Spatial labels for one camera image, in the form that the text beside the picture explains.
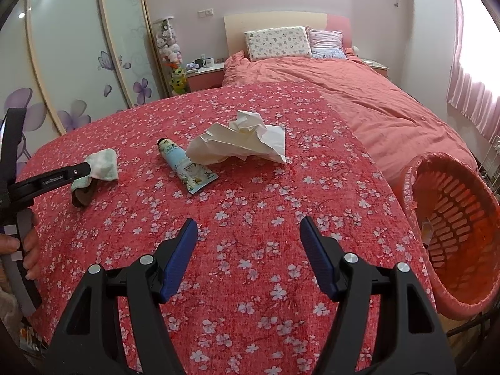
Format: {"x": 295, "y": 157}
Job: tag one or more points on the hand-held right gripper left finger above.
{"x": 179, "y": 258}

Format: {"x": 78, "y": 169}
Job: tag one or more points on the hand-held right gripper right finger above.
{"x": 318, "y": 258}

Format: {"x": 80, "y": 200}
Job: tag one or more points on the clear tube of plush toys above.
{"x": 168, "y": 43}

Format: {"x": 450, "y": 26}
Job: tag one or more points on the floral glass door wardrobe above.
{"x": 66, "y": 47}

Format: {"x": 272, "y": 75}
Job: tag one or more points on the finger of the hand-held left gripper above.
{"x": 82, "y": 172}

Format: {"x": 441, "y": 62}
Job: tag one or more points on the red floral blanket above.
{"x": 254, "y": 242}

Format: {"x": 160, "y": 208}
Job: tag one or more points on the yellow green plush toy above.
{"x": 177, "y": 80}

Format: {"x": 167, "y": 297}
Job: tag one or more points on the black mug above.
{"x": 198, "y": 63}

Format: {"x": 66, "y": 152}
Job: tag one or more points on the pink checked pillow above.
{"x": 326, "y": 41}

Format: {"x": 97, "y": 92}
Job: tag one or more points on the person's left hand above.
{"x": 31, "y": 242}

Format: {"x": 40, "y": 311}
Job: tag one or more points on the salmon pink duvet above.
{"x": 371, "y": 105}

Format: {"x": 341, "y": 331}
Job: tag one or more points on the pale blue floral tube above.
{"x": 187, "y": 170}

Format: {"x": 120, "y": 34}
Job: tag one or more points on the orange plastic basket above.
{"x": 461, "y": 234}

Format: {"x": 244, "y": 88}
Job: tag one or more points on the white floral pillow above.
{"x": 277, "y": 43}

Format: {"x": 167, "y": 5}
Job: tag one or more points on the beige and pink headboard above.
{"x": 273, "y": 19}

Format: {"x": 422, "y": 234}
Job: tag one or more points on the black metal stand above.
{"x": 476, "y": 324}

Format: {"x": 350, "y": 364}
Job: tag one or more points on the pale green cloth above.
{"x": 105, "y": 164}

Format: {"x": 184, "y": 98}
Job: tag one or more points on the white paper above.
{"x": 234, "y": 144}

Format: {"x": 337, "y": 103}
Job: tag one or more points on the pink and white nightstand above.
{"x": 375, "y": 63}
{"x": 205, "y": 80}

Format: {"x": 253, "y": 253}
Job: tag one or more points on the pink curtain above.
{"x": 472, "y": 93}

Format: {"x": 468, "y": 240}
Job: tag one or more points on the dark brown item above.
{"x": 80, "y": 199}

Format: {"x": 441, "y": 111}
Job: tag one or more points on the white mug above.
{"x": 208, "y": 62}

